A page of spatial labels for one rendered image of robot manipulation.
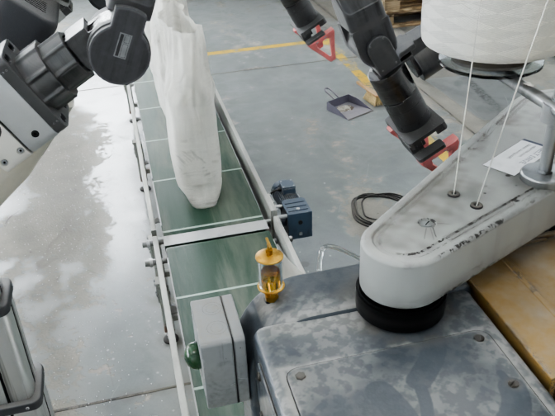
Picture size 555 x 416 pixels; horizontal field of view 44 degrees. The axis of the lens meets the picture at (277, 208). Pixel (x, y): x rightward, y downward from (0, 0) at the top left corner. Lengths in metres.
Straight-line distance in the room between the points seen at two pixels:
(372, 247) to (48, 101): 0.48
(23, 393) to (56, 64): 0.87
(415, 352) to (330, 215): 2.74
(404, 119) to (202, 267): 1.48
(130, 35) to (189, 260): 1.65
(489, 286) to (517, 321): 0.06
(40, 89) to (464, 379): 0.61
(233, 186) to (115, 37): 2.05
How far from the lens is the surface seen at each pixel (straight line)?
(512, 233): 0.74
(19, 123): 0.94
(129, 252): 3.24
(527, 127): 0.91
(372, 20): 0.97
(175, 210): 2.76
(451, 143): 1.05
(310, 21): 1.60
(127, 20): 0.88
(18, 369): 1.56
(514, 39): 0.77
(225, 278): 2.35
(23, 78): 0.93
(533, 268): 0.79
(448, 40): 0.78
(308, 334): 0.67
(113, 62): 0.90
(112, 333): 2.81
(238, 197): 2.81
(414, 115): 1.06
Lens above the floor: 1.78
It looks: 31 degrees down
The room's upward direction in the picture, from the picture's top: 3 degrees counter-clockwise
